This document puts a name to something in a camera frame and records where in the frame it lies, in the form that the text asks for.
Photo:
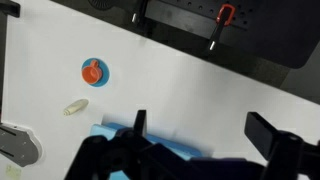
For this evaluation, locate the orange and black clamp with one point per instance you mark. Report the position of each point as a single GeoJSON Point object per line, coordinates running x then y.
{"type": "Point", "coordinates": [220, 25]}

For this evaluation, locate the blue toy saucer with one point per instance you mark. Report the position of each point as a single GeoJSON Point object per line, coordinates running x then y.
{"type": "Point", "coordinates": [104, 71]}

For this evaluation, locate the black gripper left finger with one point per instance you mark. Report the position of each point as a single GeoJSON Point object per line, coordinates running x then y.
{"type": "Point", "coordinates": [110, 156]}

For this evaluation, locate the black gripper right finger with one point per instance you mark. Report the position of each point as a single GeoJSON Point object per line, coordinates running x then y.
{"type": "Point", "coordinates": [266, 133]}

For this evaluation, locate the blue toy sink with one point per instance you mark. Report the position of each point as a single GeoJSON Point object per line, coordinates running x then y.
{"type": "Point", "coordinates": [166, 146]}

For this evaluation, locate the black perforated board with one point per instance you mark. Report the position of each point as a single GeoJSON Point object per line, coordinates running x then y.
{"type": "Point", "coordinates": [266, 30]}

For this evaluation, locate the grey metal mount plate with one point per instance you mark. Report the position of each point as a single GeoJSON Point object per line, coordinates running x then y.
{"type": "Point", "coordinates": [18, 146]}

